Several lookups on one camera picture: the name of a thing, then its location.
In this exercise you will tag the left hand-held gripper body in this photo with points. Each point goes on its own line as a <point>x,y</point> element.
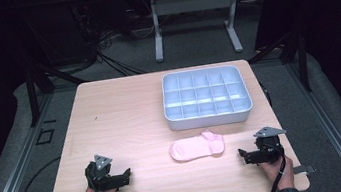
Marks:
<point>100,173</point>

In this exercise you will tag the person's right hand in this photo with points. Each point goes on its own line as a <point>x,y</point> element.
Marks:
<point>282,174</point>

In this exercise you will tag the grey metal table bracket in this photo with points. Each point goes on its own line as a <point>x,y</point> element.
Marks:
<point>303,169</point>

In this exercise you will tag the white compartment tray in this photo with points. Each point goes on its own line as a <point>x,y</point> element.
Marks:
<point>205,97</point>

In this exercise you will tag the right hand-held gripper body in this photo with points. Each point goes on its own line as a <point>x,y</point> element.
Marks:
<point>268,149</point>

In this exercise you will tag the pink sock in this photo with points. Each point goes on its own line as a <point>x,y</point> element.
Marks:
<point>196,148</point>

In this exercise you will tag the desk with white legs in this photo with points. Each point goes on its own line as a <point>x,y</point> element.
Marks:
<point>192,3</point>

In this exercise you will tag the black metal frame stand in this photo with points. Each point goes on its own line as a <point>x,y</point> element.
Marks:
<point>32,95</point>
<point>303,63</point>

